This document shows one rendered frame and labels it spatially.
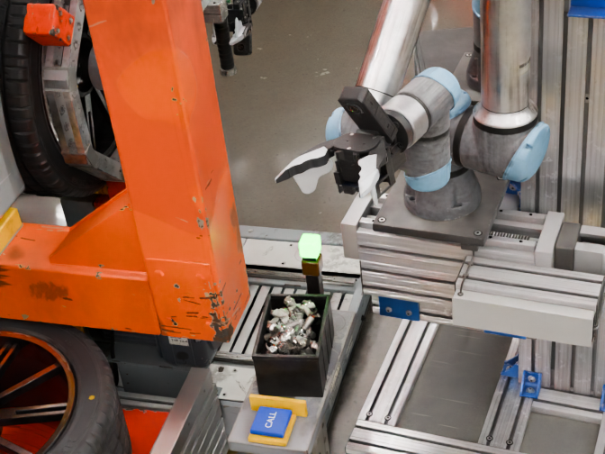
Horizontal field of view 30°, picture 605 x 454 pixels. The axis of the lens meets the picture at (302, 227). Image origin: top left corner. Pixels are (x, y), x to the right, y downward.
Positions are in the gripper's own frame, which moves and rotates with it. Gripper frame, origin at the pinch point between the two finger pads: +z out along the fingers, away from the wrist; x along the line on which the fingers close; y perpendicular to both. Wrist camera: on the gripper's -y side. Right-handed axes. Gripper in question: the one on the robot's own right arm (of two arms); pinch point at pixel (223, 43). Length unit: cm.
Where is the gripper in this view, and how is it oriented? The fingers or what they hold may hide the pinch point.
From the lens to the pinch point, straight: 291.1
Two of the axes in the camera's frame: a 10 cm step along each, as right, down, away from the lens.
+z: -2.5, 5.9, -7.7
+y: -1.1, -8.1, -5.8
